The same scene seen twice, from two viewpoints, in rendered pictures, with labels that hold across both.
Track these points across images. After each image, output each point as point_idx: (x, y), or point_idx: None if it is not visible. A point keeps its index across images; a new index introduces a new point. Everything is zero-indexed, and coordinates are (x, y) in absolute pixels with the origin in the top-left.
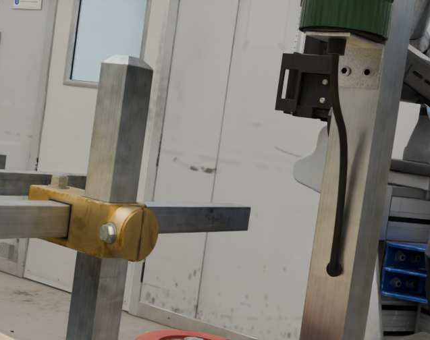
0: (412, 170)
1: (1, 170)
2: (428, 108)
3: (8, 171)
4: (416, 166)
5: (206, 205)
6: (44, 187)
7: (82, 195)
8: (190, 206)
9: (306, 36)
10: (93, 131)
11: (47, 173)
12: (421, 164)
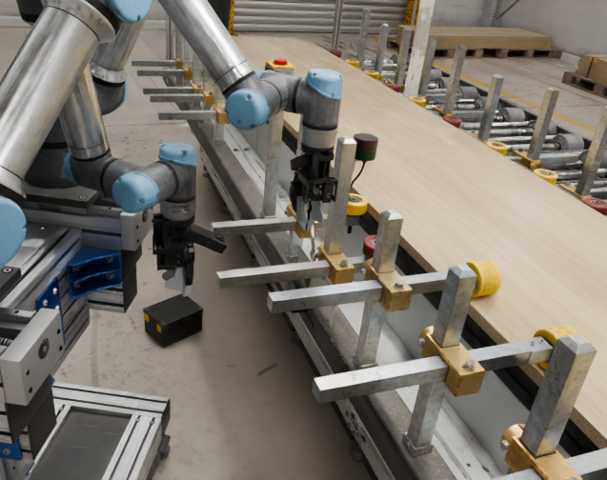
0: (2, 294)
1: (414, 367)
2: (147, 203)
3: (408, 366)
4: (4, 288)
5: (306, 290)
6: (407, 284)
7: (393, 273)
8: (321, 287)
9: (324, 171)
10: (397, 246)
11: (376, 368)
12: (7, 281)
